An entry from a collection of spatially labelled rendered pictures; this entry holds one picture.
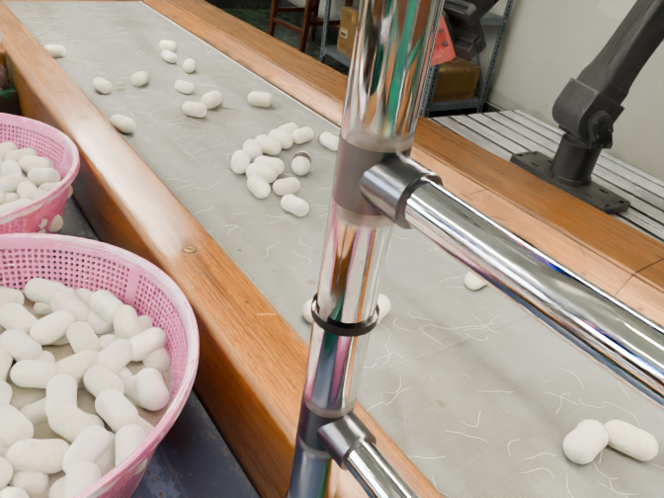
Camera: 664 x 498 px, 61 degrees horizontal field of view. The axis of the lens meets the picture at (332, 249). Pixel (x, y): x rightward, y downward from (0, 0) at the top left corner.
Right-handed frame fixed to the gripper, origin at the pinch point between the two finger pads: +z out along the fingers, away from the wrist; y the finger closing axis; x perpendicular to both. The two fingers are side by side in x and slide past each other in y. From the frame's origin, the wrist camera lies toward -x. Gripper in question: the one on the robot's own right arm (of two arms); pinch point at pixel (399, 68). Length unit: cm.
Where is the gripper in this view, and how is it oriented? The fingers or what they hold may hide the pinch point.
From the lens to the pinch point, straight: 71.9
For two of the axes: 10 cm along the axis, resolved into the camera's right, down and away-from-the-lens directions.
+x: 4.3, 4.8, 7.7
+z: -7.0, 7.2, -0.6
